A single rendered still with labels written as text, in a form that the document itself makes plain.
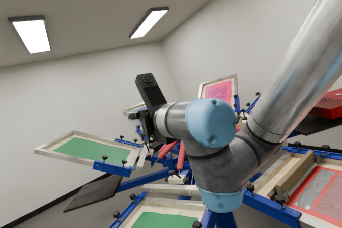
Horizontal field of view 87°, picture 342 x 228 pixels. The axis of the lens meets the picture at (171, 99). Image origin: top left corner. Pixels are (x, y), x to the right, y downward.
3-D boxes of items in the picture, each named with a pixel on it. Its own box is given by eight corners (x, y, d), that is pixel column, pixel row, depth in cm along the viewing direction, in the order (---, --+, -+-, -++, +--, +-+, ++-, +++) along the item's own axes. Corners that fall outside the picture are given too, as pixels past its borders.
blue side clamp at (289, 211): (304, 224, 82) (301, 210, 81) (300, 231, 79) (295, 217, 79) (247, 197, 108) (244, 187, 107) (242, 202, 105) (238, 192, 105)
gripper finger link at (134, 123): (123, 133, 55) (139, 134, 48) (119, 114, 55) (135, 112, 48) (132, 131, 57) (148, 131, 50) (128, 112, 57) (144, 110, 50)
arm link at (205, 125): (212, 163, 25) (195, 105, 24) (172, 150, 35) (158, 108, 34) (247, 139, 29) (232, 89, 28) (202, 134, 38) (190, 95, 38)
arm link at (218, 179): (265, 186, 33) (250, 130, 32) (225, 226, 28) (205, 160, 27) (231, 174, 40) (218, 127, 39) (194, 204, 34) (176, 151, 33)
